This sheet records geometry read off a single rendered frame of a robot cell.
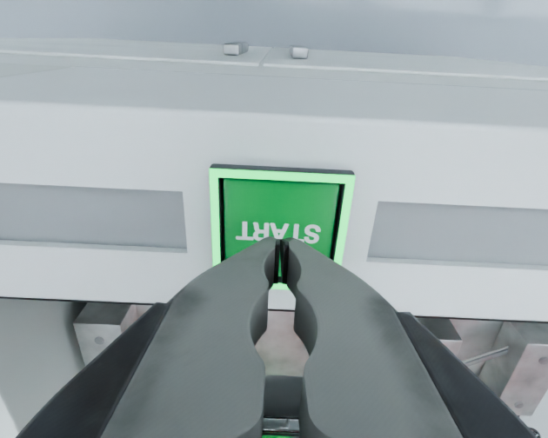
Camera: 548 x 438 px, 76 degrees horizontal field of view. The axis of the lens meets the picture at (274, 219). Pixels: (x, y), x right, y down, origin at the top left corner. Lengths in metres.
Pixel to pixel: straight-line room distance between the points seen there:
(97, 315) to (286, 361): 0.16
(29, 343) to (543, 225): 0.29
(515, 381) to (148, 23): 1.09
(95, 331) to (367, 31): 1.00
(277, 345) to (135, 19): 1.00
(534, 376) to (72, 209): 0.33
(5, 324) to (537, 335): 0.35
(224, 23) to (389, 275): 0.99
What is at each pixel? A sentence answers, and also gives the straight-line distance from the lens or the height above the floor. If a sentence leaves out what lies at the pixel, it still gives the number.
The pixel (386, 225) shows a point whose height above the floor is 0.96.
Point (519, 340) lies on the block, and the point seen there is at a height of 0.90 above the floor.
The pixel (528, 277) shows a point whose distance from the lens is 0.20.
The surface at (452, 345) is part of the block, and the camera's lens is 0.30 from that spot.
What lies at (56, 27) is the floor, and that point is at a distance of 1.25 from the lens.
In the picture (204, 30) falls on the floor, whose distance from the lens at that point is 1.11.
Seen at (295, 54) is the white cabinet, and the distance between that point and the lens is 0.47.
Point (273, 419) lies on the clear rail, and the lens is 0.36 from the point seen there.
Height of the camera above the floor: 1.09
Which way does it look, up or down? 63 degrees down
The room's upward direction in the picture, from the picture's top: 178 degrees counter-clockwise
